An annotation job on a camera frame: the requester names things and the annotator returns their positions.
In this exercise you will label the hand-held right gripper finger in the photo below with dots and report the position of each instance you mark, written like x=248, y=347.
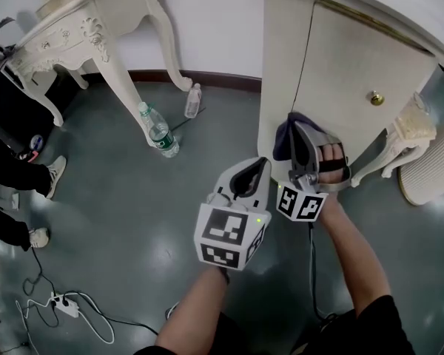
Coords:
x=314, y=139
x=296, y=154

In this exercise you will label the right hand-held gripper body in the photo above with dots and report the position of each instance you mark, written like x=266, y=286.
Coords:
x=303, y=205

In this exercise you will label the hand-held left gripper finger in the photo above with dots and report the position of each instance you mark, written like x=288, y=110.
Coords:
x=264, y=192
x=225, y=181

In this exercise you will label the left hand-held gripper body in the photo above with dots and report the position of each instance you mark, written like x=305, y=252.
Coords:
x=222, y=228

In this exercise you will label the dark blue cloth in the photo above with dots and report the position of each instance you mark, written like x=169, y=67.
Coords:
x=283, y=139

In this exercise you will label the person's left forearm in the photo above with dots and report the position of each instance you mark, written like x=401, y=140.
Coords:
x=196, y=309

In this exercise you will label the person's right forearm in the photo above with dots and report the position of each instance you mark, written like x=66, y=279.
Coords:
x=355, y=257

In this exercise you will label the cream white cabinet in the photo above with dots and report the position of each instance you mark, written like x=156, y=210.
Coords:
x=340, y=57

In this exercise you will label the person's right hand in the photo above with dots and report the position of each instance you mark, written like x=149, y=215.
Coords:
x=331, y=152

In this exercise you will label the thin black strip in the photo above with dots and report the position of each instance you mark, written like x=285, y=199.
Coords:
x=177, y=124

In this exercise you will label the gold cabinet knob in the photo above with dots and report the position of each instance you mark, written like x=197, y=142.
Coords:
x=377, y=98

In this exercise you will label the large green-label water bottle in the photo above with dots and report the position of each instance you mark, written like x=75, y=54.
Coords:
x=161, y=133

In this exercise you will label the small red-label water bottle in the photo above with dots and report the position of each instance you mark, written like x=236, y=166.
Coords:
x=193, y=102

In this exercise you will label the person's left shoe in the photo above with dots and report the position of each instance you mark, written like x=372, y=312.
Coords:
x=173, y=309

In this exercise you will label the cream upholstered stool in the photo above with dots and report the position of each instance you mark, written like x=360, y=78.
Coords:
x=414, y=124

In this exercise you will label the person's black shirt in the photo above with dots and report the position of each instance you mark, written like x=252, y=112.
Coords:
x=373, y=327

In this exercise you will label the red and blue sneaker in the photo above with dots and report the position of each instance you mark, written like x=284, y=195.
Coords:
x=35, y=144

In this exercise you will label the ornate cream vanity table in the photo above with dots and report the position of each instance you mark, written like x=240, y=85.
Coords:
x=59, y=43

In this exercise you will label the ribbed cream table pedestal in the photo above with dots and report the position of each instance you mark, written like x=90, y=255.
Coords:
x=436, y=161

